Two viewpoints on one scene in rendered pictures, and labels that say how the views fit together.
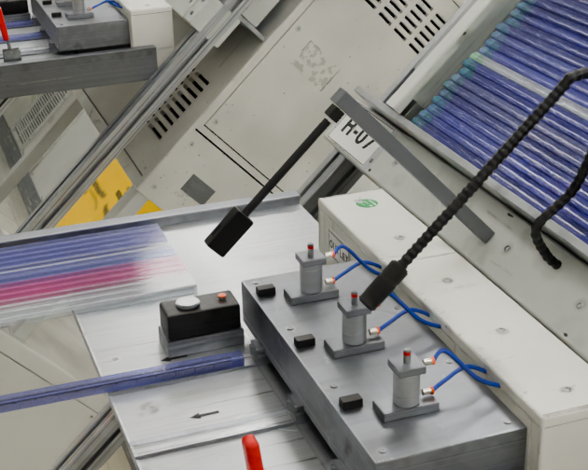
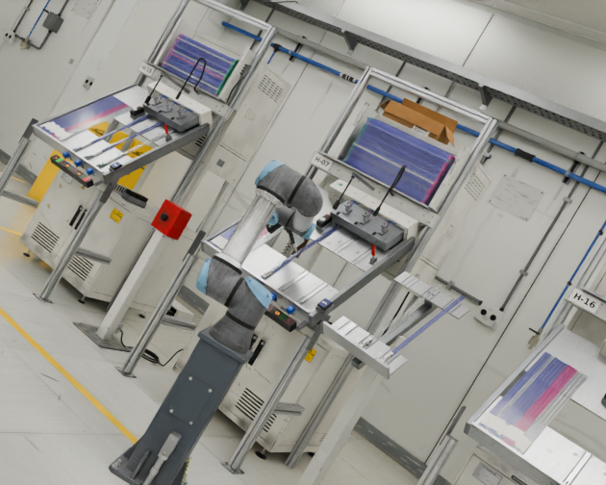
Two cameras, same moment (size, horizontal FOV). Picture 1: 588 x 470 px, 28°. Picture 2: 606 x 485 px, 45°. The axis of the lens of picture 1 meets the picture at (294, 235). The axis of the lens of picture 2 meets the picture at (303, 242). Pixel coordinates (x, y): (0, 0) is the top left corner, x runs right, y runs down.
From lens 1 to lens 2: 2.53 m
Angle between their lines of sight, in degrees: 28
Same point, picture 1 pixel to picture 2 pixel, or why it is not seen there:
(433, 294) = (372, 206)
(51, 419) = (183, 246)
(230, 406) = (342, 238)
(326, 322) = (355, 216)
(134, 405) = (325, 242)
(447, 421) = (391, 232)
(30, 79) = (177, 144)
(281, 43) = (240, 111)
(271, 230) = not seen: hidden behind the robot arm
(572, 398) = (410, 223)
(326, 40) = (252, 106)
